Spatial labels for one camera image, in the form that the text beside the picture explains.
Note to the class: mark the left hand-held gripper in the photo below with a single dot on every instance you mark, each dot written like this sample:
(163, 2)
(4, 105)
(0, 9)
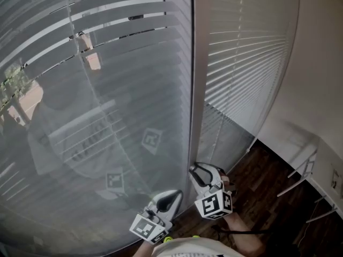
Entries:
(148, 227)

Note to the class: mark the person's left forearm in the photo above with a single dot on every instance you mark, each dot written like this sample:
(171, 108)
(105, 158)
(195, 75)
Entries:
(146, 249)

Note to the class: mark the grey window mullion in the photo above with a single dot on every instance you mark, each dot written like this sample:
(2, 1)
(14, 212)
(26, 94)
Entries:
(199, 63)

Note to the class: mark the person's right forearm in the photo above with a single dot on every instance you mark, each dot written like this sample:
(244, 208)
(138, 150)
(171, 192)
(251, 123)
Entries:
(241, 225)

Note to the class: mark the person's right hand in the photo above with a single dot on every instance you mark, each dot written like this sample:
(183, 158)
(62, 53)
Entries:
(227, 182)

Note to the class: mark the white printed t-shirt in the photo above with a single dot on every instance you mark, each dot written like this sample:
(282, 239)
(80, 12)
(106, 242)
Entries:
(198, 249)

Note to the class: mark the white printed sticker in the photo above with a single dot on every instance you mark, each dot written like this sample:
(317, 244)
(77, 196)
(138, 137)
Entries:
(335, 179)

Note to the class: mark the white folding table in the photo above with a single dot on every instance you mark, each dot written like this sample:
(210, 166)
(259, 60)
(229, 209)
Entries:
(325, 165)

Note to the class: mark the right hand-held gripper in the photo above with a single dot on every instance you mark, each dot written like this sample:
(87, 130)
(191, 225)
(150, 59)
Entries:
(211, 205)

